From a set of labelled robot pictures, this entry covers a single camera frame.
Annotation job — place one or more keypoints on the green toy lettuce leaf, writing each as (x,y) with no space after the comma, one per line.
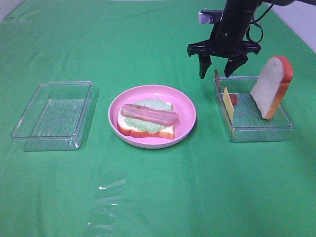
(147,126)

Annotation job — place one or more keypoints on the clear plastic tray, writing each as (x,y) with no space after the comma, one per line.
(248,124)
(56,117)

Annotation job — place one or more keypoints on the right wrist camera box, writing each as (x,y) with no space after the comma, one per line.
(207,16)

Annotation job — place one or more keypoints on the toy bread slice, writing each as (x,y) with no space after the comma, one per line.
(132,133)
(272,85)

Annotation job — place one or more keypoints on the yellow toy cheese slice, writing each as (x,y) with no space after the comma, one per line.
(228,104)

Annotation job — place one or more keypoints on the clear left plastic tray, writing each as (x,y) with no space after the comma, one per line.
(56,117)

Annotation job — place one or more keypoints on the clear right plastic tray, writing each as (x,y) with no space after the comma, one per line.
(248,124)

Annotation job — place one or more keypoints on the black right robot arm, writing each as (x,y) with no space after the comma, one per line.
(229,37)

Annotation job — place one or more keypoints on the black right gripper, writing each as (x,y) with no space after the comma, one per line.
(207,48)

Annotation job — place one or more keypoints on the clear tape patch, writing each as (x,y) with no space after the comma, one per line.
(105,203)

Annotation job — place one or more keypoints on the pink round plate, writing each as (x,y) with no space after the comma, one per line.
(181,103)

